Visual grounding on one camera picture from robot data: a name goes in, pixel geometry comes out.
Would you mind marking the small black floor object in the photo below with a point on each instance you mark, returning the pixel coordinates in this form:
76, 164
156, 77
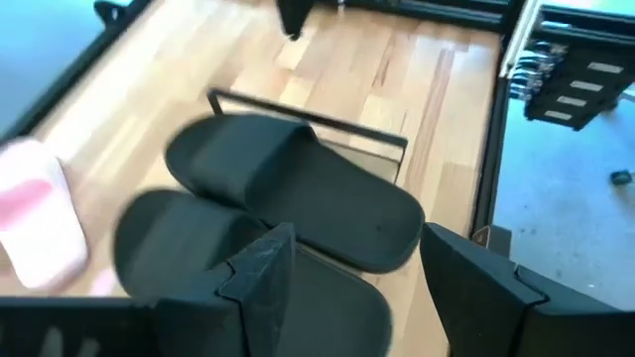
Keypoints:
621, 177

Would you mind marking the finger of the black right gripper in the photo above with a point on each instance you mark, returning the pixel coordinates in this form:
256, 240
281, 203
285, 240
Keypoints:
293, 17

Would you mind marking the black control box with labels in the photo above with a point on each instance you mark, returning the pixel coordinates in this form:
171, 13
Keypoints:
575, 69

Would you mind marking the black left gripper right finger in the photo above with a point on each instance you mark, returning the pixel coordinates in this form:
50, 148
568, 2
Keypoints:
476, 297

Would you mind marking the wooden shelf with black legs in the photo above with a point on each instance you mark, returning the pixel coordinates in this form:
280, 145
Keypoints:
307, 118

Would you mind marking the silver label plate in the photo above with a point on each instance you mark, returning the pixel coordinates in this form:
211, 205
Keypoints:
518, 39

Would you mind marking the pink rubber slide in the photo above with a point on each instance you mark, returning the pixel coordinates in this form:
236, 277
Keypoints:
104, 283
35, 238

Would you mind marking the black rubber slide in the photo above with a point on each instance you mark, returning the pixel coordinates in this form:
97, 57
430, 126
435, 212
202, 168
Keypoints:
322, 198
173, 238

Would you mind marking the black aluminium table frame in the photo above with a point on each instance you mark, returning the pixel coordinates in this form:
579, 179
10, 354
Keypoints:
488, 149

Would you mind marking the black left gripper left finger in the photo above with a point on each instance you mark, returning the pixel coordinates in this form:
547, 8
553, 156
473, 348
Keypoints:
258, 287

